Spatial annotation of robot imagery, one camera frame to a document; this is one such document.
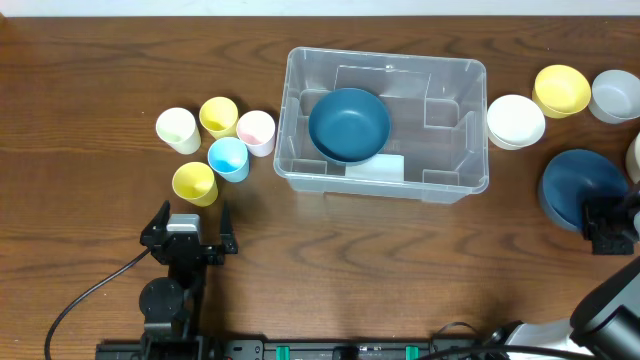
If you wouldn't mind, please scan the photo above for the large cream bowl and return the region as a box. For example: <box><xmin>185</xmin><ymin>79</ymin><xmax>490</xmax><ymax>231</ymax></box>
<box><xmin>625</xmin><ymin>134</ymin><xmax>640</xmax><ymax>183</ymax></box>

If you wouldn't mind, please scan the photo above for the clear plastic storage bin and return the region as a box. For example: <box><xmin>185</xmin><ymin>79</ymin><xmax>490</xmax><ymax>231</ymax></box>
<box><xmin>274</xmin><ymin>47</ymin><xmax>489</xmax><ymax>204</ymax></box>

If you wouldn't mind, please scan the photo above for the cream cup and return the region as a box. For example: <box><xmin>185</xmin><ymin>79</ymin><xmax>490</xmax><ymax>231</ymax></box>
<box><xmin>155</xmin><ymin>107</ymin><xmax>201</xmax><ymax>155</ymax></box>

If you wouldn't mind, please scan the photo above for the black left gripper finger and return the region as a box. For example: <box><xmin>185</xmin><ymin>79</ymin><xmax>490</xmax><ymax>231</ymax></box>
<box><xmin>220</xmin><ymin>203</ymin><xmax>238</xmax><ymax>253</ymax></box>
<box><xmin>140</xmin><ymin>200</ymin><xmax>170</xmax><ymax>245</ymax></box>

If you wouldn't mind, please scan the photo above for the pink cup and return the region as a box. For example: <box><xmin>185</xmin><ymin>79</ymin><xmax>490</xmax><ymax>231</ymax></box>
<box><xmin>237</xmin><ymin>110</ymin><xmax>276</xmax><ymax>157</ymax></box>

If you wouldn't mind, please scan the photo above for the small white bowl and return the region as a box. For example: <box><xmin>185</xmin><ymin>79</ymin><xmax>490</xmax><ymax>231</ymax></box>
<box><xmin>487</xmin><ymin>94</ymin><xmax>546</xmax><ymax>150</ymax></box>

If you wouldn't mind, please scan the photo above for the small yellow bowl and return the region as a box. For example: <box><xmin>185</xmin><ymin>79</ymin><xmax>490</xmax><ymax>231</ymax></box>
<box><xmin>532</xmin><ymin>64</ymin><xmax>592</xmax><ymax>119</ymax></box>

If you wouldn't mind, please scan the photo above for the yellow cup front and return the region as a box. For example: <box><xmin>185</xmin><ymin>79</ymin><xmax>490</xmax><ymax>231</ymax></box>
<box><xmin>171</xmin><ymin>162</ymin><xmax>219</xmax><ymax>207</ymax></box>

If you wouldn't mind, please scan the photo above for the light blue cup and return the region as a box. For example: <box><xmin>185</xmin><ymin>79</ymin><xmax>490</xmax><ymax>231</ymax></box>
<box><xmin>207</xmin><ymin>137</ymin><xmax>250</xmax><ymax>183</ymax></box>

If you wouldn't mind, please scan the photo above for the yellow cup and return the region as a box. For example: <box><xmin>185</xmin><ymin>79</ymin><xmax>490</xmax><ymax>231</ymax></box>
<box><xmin>199</xmin><ymin>96</ymin><xmax>239</xmax><ymax>139</ymax></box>
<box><xmin>171</xmin><ymin>162</ymin><xmax>219</xmax><ymax>207</ymax></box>

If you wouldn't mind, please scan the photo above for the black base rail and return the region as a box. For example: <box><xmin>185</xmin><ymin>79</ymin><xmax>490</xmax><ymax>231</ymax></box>
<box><xmin>95</xmin><ymin>337</ymin><xmax>479</xmax><ymax>360</ymax></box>

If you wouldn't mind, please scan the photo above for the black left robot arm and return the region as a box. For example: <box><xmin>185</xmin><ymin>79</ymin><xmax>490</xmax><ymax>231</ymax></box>
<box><xmin>139</xmin><ymin>202</ymin><xmax>239</xmax><ymax>360</ymax></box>

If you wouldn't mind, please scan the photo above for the large blue bowl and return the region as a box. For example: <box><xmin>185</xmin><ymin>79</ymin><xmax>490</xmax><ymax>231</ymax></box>
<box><xmin>308</xmin><ymin>88</ymin><xmax>392</xmax><ymax>165</ymax></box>
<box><xmin>537</xmin><ymin>149</ymin><xmax>629</xmax><ymax>233</ymax></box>

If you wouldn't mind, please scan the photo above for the small grey bowl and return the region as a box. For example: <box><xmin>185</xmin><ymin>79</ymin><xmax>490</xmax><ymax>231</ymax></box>
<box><xmin>588</xmin><ymin>70</ymin><xmax>639</xmax><ymax>124</ymax></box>

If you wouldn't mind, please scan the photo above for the yellow cup rear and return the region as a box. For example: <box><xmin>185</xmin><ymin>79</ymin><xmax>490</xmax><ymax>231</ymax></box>
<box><xmin>199</xmin><ymin>96</ymin><xmax>239</xmax><ymax>139</ymax></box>

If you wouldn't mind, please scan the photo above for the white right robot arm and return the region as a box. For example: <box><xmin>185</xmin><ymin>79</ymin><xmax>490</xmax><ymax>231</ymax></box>
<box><xmin>501</xmin><ymin>190</ymin><xmax>639</xmax><ymax>359</ymax></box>

